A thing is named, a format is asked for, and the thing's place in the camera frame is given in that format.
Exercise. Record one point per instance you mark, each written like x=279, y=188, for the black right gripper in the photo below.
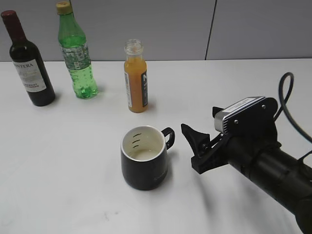
x=208, y=154

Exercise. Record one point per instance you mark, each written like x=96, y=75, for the black mug white interior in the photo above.
x=144, y=159

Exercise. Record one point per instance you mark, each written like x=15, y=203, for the orange juice bottle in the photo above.
x=135, y=70

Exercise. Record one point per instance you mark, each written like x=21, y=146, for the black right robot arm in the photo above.
x=255, y=152

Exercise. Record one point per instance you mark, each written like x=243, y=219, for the green plastic soda bottle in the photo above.
x=74, y=48

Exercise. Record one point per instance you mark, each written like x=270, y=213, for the red wine bottle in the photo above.
x=28, y=62

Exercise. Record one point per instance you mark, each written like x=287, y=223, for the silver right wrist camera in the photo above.
x=251, y=116

